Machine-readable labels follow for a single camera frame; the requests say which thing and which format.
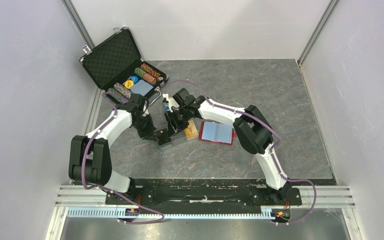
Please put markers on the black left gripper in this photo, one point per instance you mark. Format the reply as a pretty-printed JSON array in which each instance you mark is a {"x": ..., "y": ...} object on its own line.
[{"x": 152, "y": 136}]

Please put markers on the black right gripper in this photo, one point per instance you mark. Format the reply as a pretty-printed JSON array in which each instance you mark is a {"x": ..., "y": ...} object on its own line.
[{"x": 170, "y": 117}]

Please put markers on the clear plastic card box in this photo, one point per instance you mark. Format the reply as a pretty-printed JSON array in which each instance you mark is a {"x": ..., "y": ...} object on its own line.
[{"x": 177, "y": 140}]

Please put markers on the red leather card holder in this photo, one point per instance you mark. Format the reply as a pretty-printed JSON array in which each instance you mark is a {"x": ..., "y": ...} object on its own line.
[{"x": 216, "y": 132}]

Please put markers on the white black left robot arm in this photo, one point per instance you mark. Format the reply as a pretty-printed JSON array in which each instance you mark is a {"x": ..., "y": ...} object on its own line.
[{"x": 90, "y": 159}]

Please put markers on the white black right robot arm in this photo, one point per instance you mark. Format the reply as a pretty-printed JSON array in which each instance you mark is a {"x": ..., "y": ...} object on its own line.
[{"x": 254, "y": 133}]

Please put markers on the black card stack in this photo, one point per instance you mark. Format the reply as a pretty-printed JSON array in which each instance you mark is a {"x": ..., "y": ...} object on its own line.
[{"x": 162, "y": 137}]

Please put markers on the orange card stack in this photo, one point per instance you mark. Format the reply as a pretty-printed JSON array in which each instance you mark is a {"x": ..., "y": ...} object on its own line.
[{"x": 191, "y": 132}]

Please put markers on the blue playing card deck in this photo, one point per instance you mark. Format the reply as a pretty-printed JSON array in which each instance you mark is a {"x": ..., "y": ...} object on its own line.
[{"x": 141, "y": 87}]

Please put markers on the stacked toy building blocks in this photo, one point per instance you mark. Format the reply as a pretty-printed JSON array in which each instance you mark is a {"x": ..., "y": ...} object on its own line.
[{"x": 167, "y": 106}]

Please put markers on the green purple poker chip row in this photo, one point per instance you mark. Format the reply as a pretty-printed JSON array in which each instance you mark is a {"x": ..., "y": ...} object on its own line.
[{"x": 117, "y": 96}]

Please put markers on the purple grey poker chip row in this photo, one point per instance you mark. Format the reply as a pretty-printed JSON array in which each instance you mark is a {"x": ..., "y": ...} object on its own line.
[{"x": 122, "y": 90}]

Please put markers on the yellow dealer chip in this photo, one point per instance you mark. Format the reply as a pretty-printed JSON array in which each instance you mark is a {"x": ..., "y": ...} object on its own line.
[{"x": 128, "y": 84}]

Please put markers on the red poker chip row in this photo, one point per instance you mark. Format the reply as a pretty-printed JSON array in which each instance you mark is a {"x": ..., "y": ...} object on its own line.
[{"x": 149, "y": 79}]

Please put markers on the blue dealer chip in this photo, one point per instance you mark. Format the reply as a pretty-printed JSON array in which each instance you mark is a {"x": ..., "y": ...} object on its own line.
[{"x": 134, "y": 78}]

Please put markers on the brown poker chip row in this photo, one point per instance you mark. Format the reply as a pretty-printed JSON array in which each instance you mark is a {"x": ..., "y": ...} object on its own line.
[{"x": 149, "y": 70}]

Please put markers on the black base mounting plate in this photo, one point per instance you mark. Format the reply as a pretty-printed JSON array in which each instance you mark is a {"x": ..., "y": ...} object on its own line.
[{"x": 210, "y": 195}]

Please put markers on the black aluminium poker chip case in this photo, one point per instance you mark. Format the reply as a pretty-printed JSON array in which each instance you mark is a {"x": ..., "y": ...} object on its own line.
[{"x": 114, "y": 61}]

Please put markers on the aluminium slotted rail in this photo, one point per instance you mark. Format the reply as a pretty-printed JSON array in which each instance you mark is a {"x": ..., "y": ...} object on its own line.
[{"x": 132, "y": 213}]

